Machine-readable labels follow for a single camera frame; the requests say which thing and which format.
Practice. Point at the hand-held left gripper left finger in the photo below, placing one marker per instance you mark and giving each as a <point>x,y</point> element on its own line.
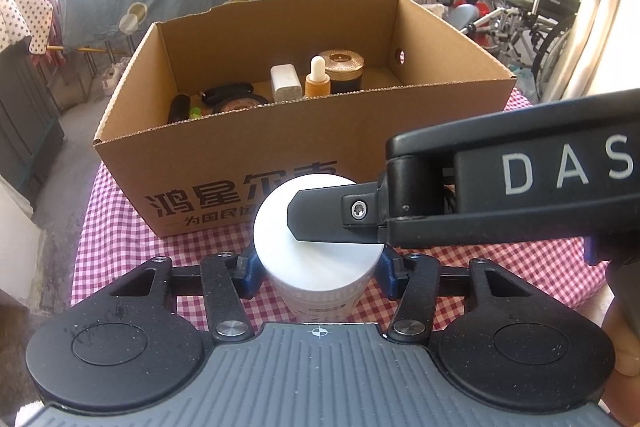
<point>247,277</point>

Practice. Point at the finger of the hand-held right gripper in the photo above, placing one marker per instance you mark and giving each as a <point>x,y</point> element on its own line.
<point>325,214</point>

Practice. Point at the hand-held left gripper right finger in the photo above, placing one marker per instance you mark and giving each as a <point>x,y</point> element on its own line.
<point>387,274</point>

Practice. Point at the white bottle with green label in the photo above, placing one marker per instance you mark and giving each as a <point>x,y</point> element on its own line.
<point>320,267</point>

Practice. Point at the brown cardboard box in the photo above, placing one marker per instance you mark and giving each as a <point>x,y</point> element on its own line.
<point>200,167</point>

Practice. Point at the green dropper bottle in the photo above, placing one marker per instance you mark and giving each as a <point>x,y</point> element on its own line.
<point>316,84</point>

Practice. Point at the white power adapter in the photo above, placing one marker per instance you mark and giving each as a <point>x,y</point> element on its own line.
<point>285,82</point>

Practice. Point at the pink plastic lid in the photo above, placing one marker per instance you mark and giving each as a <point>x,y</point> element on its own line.
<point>240,103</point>

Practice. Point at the black tape roll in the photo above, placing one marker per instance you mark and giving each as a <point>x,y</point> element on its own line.
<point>220,91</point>

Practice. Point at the green glue stick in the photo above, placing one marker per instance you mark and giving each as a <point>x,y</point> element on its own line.
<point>194,111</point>

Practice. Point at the black key fob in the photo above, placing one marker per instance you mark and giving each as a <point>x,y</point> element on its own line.
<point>179,107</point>

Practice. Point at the person's right hand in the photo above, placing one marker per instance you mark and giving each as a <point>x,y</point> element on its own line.
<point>622,332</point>

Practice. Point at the red checkered tablecloth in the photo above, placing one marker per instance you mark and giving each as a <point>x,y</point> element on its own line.
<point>125,257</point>

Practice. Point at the white curtain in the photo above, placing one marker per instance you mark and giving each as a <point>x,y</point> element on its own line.
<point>615,7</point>

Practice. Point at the white sneaker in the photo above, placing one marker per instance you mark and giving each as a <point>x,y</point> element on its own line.
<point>115,79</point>

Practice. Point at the yellow pole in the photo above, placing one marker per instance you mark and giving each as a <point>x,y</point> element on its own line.
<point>100,51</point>

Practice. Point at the grey cabinet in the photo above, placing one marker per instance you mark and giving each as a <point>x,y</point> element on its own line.
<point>25,117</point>

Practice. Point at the white star-print cloth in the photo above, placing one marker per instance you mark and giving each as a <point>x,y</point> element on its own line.
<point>20,17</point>

